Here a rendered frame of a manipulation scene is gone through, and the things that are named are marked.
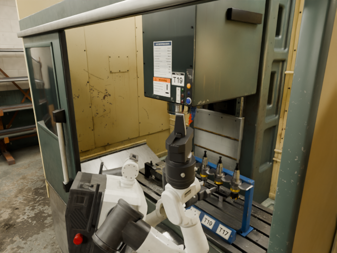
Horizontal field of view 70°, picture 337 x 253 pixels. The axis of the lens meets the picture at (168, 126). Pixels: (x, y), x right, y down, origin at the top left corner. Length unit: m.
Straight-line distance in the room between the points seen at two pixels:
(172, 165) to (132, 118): 2.04
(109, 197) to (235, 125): 1.25
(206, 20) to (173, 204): 0.93
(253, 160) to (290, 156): 1.47
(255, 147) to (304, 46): 1.51
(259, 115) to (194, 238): 1.24
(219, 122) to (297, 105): 1.54
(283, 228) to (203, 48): 0.96
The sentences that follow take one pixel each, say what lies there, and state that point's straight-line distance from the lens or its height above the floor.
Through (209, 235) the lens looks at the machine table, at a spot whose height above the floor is 0.90.
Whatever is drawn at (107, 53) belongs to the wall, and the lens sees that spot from 2.47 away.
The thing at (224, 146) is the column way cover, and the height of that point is 1.15.
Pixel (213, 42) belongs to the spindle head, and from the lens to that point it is 1.38.
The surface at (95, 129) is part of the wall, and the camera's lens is 2.50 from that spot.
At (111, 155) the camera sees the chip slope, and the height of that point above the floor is 0.85.
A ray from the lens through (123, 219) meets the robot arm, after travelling 0.82.
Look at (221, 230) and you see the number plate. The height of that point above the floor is 0.94.
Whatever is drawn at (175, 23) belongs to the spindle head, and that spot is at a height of 2.03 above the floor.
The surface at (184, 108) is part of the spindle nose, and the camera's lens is 1.61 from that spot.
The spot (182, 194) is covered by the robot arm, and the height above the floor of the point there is 1.50.
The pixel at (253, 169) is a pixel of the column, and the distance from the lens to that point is 2.02.
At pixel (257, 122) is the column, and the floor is 1.40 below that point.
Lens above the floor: 1.88
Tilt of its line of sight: 17 degrees down
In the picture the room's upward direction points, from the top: straight up
